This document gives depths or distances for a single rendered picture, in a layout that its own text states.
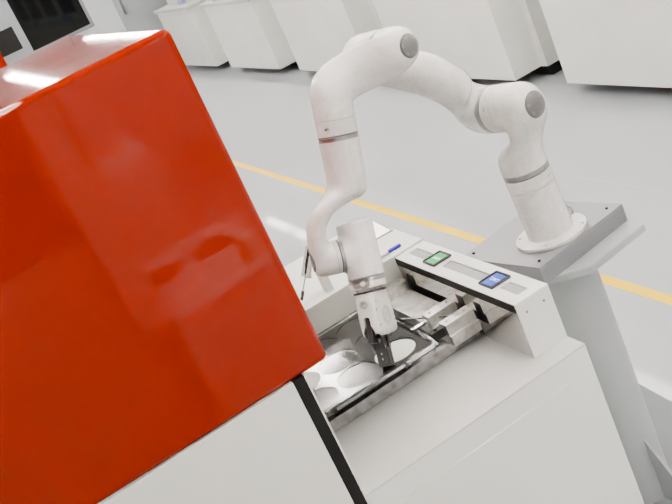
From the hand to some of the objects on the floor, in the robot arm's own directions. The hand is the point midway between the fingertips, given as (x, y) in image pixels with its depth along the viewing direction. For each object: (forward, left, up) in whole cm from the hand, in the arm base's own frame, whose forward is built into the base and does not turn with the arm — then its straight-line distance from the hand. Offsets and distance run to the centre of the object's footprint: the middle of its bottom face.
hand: (385, 357), depth 225 cm
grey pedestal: (-69, -24, -92) cm, 118 cm away
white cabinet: (-2, -27, -91) cm, 95 cm away
